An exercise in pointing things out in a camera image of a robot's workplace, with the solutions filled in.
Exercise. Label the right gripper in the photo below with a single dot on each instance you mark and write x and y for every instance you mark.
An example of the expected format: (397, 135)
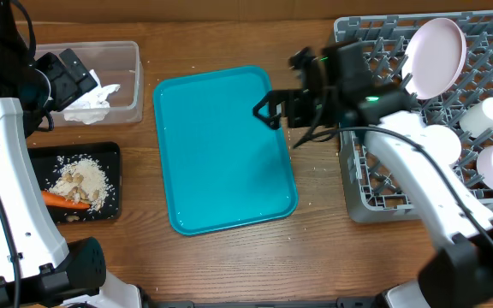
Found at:
(271, 97)

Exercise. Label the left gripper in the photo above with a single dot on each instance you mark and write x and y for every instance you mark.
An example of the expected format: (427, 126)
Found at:
(70, 88)

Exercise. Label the white napkin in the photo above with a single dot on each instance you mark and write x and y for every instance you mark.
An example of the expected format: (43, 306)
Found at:
(93, 106)

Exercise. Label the teal serving tray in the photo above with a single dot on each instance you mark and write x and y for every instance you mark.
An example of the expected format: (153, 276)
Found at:
(222, 167)

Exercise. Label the orange carrot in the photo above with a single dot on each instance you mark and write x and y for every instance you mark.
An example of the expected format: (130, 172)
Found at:
(58, 201)

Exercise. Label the pink round plate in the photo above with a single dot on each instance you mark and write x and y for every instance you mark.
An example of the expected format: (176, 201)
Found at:
(436, 55)

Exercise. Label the white bowl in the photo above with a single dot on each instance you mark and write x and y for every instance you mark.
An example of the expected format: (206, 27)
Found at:
(442, 143)

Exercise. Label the white upturned cup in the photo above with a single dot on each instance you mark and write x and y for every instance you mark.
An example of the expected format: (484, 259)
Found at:
(478, 118)

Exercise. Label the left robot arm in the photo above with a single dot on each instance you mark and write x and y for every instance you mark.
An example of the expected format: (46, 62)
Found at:
(37, 265)

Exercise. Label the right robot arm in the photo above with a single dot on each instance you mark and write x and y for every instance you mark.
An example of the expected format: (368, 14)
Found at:
(461, 228)

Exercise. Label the grey dishwasher rack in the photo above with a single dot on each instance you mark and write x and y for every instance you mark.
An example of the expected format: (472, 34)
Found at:
(371, 193)

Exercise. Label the clear plastic bin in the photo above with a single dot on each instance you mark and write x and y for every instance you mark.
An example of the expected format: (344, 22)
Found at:
(115, 62)

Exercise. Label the black plastic tray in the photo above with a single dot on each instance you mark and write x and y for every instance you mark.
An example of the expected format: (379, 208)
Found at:
(108, 153)

